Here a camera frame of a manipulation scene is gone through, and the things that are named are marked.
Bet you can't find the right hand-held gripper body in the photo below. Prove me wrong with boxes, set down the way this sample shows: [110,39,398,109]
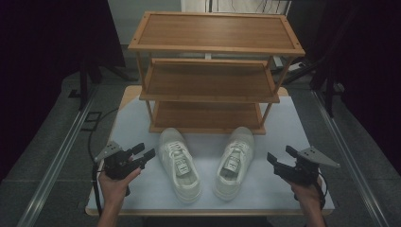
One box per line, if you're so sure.
[273,146,341,187]

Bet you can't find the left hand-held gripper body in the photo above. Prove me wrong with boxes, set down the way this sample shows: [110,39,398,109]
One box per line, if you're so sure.
[94,140,147,197]

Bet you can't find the white lace-up sneaker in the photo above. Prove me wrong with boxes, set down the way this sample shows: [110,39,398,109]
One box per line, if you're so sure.
[212,126,255,201]
[157,127,202,204]

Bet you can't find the three-tier wooden shoe rack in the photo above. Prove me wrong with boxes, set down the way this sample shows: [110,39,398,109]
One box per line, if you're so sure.
[127,10,306,136]

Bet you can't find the person's left hand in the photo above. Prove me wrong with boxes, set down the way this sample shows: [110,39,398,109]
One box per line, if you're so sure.
[98,166,142,206]

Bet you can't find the person's right hand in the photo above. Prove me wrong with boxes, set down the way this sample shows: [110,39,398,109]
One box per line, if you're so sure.
[284,177,323,213]

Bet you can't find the black metal stand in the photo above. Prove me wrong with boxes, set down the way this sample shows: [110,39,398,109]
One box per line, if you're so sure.
[67,55,138,112]
[282,56,346,118]

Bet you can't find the white power strip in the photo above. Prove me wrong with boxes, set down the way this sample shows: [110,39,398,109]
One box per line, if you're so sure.
[287,61,306,73]

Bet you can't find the dark curtain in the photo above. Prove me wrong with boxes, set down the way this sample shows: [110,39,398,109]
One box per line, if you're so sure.
[0,0,127,183]
[285,0,401,176]

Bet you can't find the thick black gripper cable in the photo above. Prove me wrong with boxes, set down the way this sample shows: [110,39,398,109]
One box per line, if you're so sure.
[315,171,329,212]
[91,162,104,217]

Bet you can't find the thin black cable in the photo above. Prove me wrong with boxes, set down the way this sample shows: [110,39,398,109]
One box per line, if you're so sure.
[87,108,119,164]

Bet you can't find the metal floor rail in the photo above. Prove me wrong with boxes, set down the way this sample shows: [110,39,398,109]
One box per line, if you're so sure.
[310,89,392,227]
[16,86,98,227]

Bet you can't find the black floor socket frame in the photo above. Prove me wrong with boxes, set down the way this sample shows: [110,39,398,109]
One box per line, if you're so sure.
[80,111,103,132]

